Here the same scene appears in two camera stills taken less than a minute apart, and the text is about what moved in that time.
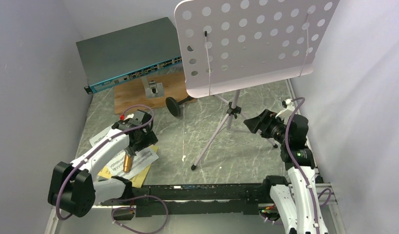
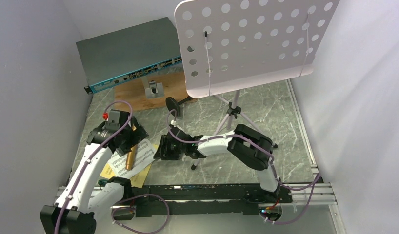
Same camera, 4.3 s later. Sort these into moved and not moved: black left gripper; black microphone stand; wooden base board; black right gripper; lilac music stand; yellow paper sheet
Moved: black left gripper; black right gripper
Not moved: lilac music stand; black microphone stand; yellow paper sheet; wooden base board
